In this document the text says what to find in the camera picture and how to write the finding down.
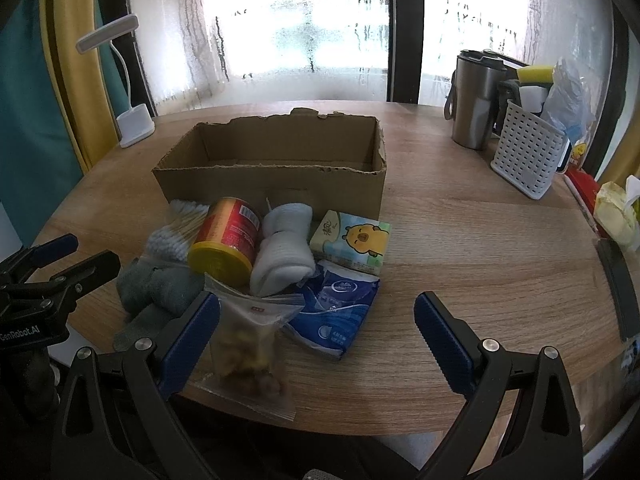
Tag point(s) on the steel tumbler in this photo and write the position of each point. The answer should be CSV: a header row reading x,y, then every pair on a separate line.
x,y
472,110

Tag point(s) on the white towel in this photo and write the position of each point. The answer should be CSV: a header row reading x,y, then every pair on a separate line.
x,y
280,250

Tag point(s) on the clear snack zip bag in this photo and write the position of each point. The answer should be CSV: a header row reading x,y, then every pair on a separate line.
x,y
245,345

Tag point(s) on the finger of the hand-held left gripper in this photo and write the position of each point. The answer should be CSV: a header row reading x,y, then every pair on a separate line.
x,y
90,272
60,246

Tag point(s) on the grey cloth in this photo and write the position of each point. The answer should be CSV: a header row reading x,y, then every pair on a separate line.
x,y
150,290

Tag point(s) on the crumpled yellow wrapper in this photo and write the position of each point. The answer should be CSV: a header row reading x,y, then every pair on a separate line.
x,y
617,210

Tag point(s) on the yellow curtain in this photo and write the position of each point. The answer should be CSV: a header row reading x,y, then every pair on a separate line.
x,y
75,60

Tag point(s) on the red can with yellow lid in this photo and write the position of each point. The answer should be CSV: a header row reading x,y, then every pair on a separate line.
x,y
225,235

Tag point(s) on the blue tissue pack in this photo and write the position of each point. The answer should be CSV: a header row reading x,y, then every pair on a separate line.
x,y
335,315

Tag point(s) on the chick print tissue pack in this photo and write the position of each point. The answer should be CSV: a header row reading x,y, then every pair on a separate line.
x,y
350,240

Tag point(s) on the black window frame post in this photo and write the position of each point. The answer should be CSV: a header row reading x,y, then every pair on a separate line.
x,y
406,35

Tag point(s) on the bag of cotton swabs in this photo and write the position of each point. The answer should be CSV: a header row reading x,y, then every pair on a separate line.
x,y
175,232

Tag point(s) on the clear plastic bag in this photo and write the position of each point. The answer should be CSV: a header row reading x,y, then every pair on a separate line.
x,y
565,95

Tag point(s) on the red box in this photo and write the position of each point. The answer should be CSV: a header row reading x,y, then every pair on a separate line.
x,y
582,185

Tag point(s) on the white sponge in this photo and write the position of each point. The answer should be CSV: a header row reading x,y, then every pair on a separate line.
x,y
532,97

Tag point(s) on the cartoon print package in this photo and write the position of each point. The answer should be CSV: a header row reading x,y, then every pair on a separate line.
x,y
579,155

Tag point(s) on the dark grey scrubber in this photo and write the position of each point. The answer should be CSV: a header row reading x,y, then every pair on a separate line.
x,y
507,91

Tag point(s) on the teal curtain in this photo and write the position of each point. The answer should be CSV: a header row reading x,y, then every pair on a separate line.
x,y
30,135

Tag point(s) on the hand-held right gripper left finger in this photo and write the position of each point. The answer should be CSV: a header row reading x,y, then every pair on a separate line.
x,y
192,340

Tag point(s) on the cardboard box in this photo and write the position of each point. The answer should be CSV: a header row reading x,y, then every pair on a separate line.
x,y
280,185

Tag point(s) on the yellow sponge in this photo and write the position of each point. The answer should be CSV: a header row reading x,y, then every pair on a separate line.
x,y
535,75

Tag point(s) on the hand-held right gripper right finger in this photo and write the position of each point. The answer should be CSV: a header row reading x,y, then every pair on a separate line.
x,y
440,340

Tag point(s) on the white perforated basket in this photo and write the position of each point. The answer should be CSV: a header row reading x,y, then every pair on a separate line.
x,y
525,150

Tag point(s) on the white desk lamp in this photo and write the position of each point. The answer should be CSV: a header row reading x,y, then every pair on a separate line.
x,y
135,127

